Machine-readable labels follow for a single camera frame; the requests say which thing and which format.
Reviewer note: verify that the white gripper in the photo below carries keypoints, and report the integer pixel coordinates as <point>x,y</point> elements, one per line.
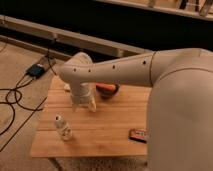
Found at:
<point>82,94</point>

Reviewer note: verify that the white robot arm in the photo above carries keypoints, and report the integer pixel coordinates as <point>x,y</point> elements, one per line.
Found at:
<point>180,105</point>

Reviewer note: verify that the wooden table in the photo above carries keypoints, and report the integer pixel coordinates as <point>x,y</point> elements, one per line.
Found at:
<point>94,134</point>

